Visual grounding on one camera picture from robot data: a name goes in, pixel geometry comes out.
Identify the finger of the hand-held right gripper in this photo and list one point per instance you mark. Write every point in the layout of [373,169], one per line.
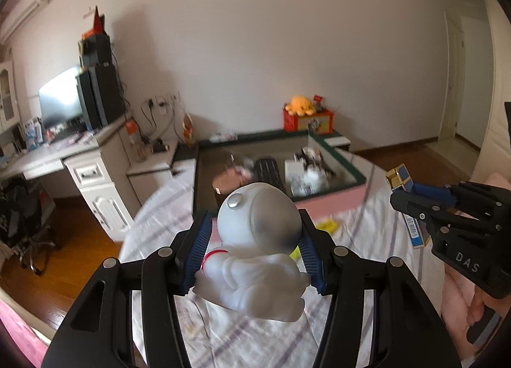
[433,192]
[411,202]

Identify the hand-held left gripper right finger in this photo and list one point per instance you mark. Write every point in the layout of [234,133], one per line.
[313,260]

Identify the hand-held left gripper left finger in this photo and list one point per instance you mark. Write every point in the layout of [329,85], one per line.
[197,248]

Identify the dark blue gold pack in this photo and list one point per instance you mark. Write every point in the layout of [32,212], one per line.
[399,176]

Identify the white astronaut figure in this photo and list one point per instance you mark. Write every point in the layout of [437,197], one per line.
[247,272]

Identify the pink storage box green rim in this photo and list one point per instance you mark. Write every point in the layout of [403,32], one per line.
[339,198]

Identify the pink building block figure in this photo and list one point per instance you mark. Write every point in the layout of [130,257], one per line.
[241,171]

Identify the person's right hand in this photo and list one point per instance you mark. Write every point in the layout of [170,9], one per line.
[477,300]

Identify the yellow highlighter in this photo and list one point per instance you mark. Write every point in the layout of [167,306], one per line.
[327,226]

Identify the pink printed cloth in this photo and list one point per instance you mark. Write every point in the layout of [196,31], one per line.
[455,300]

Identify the brown candle jar pink lid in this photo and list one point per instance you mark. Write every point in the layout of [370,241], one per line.
[227,184]

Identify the white plug adapter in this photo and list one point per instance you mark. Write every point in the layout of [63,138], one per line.
[315,178]

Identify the white nightstand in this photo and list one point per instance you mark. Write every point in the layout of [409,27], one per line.
[151,176]

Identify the white flat box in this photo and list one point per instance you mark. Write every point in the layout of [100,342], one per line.
[338,142]

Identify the black remote control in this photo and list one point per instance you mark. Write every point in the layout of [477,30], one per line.
[267,172]

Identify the striped white bedsheet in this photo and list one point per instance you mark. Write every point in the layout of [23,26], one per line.
[247,340]

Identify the pink white block toy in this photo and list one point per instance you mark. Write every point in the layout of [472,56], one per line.
[309,155]

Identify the white desk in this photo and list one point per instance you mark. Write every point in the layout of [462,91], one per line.
[107,192]

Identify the small dark gadget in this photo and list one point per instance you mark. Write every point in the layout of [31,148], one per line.
[160,146]

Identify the white door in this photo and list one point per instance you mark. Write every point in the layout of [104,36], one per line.
[453,80]

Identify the orange snack bag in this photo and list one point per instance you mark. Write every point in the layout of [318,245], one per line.
[188,128]

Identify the orange capped bottle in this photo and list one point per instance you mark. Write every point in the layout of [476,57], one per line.
[135,140]

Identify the red toy box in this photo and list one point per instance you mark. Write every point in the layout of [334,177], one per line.
[307,120]

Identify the small red toy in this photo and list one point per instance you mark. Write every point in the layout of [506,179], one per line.
[318,102]

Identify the orange plush toy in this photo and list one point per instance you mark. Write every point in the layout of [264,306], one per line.
[299,104]

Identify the black office chair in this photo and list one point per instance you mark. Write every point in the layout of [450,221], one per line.
[20,228]

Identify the black computer tower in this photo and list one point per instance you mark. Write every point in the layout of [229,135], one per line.
[99,96]

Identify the blue white box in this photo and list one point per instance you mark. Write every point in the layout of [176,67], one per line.
[34,134]

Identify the computer monitor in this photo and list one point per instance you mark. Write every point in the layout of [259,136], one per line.
[60,96]

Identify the black box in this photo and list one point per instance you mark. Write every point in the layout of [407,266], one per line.
[96,49]

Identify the white glass door cabinet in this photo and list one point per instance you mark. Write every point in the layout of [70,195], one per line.
[8,92]

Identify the red pointed ornament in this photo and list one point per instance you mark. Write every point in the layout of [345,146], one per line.
[98,21]

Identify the white air conditioner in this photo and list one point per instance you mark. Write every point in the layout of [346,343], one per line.
[24,9]

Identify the white wall socket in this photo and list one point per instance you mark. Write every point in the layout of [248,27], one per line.
[163,102]

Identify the beige bed frame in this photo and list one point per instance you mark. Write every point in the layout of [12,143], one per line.
[28,316]

